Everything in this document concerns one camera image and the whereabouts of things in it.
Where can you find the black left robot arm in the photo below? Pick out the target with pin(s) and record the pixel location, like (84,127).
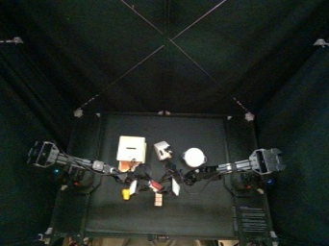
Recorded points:
(65,158)

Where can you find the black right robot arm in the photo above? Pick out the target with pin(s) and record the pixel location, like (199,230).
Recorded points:
(240,166)

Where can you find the salmon sushi toy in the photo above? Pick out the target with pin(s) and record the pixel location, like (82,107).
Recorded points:
(159,199)

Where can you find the white wooden drawer box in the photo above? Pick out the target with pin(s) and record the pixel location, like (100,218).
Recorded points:
(132,149)

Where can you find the red toy food piece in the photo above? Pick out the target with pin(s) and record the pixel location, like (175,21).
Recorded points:
(157,185)

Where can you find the yellow toy food piece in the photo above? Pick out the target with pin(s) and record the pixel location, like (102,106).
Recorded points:
(126,194)

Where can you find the white round bowl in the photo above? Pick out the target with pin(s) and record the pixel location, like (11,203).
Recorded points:
(195,157)

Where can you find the white text label sticker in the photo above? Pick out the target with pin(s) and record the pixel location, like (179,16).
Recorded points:
(252,221)

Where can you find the silver frame corner bracket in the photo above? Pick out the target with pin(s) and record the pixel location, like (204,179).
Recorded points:
(320,42)
(78,112)
(164,112)
(250,116)
(17,40)

